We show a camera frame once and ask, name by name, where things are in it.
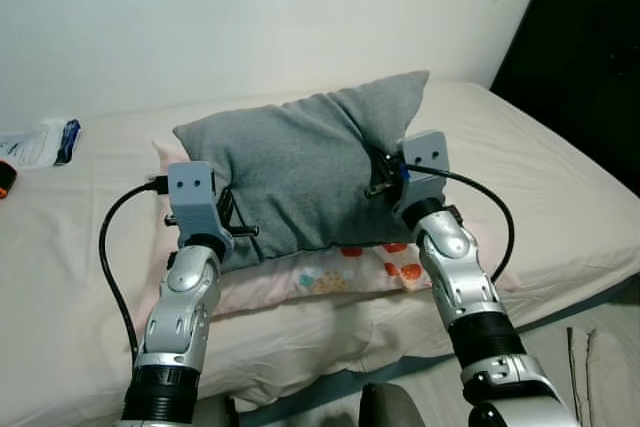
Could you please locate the grey pillow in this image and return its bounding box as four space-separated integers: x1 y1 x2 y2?
172 71 432 274

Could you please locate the pink dotted pillow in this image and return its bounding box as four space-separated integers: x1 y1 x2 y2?
135 138 523 324

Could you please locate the bed with white sheet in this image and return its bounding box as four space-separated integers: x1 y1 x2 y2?
0 82 640 420

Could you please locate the robot left leg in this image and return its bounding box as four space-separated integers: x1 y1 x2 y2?
195 395 242 427

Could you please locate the robot leg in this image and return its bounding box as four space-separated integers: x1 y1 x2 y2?
195 395 242 427
359 382 427 427

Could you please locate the white and blue plastic bag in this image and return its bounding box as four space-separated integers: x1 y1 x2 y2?
0 119 82 171

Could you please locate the dark grey bed base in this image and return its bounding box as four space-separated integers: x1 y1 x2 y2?
238 275 640 420

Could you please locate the black cabinet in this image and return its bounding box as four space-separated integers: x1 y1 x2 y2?
490 0 640 164

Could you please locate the robot right leg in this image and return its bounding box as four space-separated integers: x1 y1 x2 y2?
359 382 427 427

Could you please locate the orange and black object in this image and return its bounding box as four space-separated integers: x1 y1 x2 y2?
0 159 14 199

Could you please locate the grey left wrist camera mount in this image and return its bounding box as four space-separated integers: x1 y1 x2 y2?
166 161 237 241

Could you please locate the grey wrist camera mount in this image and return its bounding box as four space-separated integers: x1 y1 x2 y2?
400 131 450 207
166 161 237 241

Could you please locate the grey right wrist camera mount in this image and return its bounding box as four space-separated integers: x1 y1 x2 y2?
400 131 450 207

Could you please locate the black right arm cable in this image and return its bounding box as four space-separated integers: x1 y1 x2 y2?
404 164 517 284

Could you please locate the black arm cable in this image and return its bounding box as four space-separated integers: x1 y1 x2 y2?
98 175 171 364
404 164 517 284

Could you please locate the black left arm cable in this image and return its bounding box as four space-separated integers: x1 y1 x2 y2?
98 175 171 364

